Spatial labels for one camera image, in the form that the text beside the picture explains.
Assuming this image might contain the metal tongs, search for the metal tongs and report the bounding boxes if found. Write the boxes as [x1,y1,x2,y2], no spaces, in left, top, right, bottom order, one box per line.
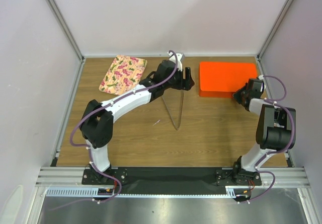
[162,89,184,130]

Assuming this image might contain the orange chocolate box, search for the orange chocolate box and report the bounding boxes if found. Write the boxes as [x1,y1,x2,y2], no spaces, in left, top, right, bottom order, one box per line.
[199,91,233,98]

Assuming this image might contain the orange box lid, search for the orange box lid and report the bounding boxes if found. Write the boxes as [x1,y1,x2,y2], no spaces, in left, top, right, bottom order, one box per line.
[199,61,257,93]

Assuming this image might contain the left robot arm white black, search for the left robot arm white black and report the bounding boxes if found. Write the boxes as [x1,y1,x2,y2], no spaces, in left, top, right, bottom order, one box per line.
[79,53,194,184]

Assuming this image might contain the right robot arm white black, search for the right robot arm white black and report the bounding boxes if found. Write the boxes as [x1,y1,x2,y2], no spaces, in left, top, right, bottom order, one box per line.
[231,75,296,185]

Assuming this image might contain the floral tray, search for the floral tray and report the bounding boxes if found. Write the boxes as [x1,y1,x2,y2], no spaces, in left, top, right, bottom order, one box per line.
[99,55,147,96]

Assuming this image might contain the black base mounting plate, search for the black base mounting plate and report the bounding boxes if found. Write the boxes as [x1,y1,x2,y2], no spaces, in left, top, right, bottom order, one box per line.
[83,167,262,195]

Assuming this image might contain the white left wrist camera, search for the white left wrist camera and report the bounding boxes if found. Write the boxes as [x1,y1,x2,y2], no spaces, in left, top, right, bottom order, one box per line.
[168,52,185,71]

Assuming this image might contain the aluminium frame post right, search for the aluminium frame post right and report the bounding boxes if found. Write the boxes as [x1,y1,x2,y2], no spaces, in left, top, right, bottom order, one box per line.
[257,0,295,60]

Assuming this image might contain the aluminium frame post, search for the aluminium frame post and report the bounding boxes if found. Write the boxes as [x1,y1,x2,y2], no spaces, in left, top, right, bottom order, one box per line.
[257,0,295,60]
[46,0,84,62]

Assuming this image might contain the aluminium frame post left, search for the aluminium frame post left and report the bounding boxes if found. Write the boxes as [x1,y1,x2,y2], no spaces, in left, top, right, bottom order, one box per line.
[46,0,84,62]

